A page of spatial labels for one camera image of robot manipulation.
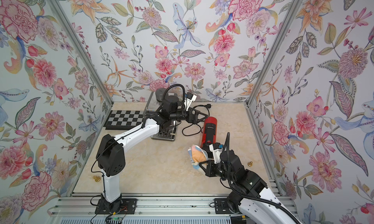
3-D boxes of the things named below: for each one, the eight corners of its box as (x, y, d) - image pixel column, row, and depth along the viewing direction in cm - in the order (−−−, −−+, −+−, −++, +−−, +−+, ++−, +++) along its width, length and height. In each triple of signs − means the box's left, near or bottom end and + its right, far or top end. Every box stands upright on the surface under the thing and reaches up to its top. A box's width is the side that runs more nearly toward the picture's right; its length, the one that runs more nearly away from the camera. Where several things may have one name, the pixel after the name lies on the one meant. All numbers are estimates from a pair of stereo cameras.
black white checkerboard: (106, 130, 107) (103, 126, 103) (113, 114, 117) (110, 110, 113) (140, 130, 107) (139, 126, 103) (144, 114, 117) (143, 110, 113)
